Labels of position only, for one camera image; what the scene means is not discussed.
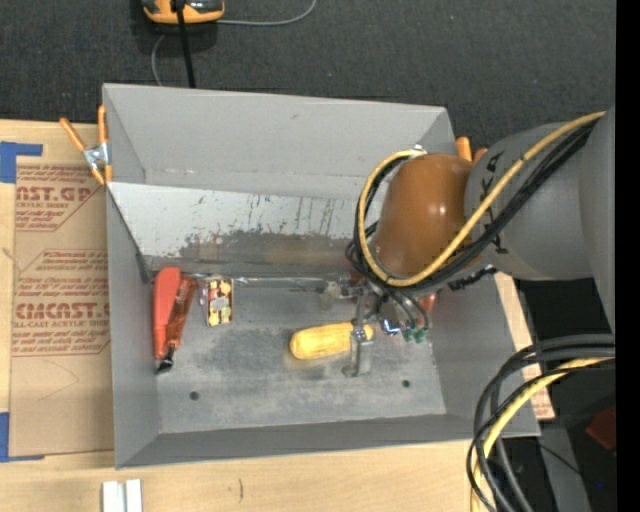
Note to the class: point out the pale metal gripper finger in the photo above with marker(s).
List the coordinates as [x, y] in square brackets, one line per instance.
[361, 352]
[334, 292]

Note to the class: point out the yellow toy corn cob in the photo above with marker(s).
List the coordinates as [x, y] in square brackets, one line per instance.
[320, 341]

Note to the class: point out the red-orange small object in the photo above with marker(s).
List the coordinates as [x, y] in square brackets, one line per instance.
[429, 303]

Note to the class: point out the grey metal bin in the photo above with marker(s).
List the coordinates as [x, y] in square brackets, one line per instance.
[300, 395]

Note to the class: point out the small colourful candy box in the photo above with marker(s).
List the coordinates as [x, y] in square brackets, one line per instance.
[219, 302]

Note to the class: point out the red-orange stapler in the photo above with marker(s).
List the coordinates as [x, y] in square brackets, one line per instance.
[167, 312]

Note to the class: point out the brown cardboard board red print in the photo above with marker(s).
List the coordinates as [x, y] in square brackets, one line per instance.
[60, 350]

